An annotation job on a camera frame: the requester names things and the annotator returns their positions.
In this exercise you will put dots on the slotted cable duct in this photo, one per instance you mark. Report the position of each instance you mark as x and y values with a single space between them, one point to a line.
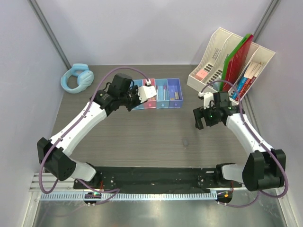
91 196

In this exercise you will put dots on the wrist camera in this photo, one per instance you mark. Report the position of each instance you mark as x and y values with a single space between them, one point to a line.
207 98
146 92

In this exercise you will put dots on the red perforated board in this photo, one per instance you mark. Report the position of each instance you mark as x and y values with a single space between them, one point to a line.
237 63

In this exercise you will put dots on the white file organizer rack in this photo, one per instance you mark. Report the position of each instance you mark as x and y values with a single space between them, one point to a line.
225 58

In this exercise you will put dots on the magenta capped white pen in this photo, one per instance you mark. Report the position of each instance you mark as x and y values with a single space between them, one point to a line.
164 93

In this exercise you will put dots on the brown capped white pen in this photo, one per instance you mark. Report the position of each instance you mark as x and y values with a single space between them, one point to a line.
157 90

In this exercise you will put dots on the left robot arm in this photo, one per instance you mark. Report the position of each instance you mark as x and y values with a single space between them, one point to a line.
54 153

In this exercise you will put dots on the books in rack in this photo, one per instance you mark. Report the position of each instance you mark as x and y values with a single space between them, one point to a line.
249 74

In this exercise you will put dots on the green board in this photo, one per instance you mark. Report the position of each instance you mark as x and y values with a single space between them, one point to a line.
234 52

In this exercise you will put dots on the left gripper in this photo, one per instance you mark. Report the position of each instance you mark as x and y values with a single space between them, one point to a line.
135 90

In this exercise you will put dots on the teal blue drawer box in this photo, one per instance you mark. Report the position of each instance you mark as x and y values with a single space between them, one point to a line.
161 104

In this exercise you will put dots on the grey eraser sleeve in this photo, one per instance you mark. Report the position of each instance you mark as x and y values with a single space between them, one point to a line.
185 142

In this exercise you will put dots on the pink drawer box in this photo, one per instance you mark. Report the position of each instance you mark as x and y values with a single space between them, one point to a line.
151 103

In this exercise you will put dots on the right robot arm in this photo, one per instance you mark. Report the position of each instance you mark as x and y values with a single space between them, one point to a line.
265 166

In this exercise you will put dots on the pink notepad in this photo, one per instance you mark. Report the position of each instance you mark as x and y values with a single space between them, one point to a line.
201 74

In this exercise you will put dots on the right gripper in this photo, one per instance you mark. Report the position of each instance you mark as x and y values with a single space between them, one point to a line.
200 113

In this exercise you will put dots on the light blue drawer box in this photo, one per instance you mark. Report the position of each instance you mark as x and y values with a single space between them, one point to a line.
135 84

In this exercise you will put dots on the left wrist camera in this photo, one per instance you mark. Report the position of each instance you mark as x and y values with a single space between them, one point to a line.
146 92

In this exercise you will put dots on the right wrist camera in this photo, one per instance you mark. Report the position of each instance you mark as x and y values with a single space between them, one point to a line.
207 98

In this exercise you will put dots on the light blue headphones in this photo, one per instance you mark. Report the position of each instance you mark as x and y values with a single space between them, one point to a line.
84 75

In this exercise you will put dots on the purple drawer box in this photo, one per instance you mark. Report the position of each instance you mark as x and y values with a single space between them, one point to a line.
174 86

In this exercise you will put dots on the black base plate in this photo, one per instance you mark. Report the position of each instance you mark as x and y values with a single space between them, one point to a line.
166 178

